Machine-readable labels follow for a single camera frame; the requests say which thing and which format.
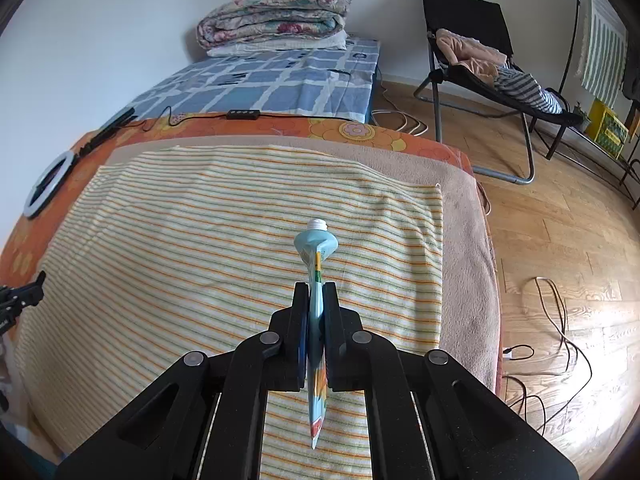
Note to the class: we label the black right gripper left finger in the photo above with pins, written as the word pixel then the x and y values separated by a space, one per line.
pixel 204 416

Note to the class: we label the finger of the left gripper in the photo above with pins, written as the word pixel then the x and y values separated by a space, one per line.
pixel 14 300

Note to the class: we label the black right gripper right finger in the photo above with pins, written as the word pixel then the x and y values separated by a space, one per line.
pixel 428 417

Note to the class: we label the light blue toothpaste tube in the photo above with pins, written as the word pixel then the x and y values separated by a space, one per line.
pixel 314 245

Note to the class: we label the orange floral bed sheet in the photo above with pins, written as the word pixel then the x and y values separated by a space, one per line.
pixel 30 238

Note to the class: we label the beige fleece blanket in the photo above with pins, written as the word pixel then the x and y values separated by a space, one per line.
pixel 471 312

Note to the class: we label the striped yellow towel blanket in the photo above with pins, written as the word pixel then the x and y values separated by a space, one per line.
pixel 192 249

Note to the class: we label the yellow crate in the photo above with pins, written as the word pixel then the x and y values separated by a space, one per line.
pixel 606 130

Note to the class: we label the blue checkered bed sheet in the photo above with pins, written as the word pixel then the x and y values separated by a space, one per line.
pixel 317 83

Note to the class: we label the clothes on chair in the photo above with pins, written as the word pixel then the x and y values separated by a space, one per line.
pixel 491 67

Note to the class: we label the black folding chair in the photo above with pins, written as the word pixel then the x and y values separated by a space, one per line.
pixel 482 20

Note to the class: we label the striped hanging towel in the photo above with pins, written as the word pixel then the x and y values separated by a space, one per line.
pixel 604 48

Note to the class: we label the folded floral quilt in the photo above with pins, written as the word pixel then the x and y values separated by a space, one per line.
pixel 261 20

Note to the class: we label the white ring light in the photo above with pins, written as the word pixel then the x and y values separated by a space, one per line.
pixel 48 184

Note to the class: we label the black ring light tripod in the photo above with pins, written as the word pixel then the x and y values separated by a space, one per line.
pixel 120 119

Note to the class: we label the black inline cable remote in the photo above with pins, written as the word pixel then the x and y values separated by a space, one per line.
pixel 243 114

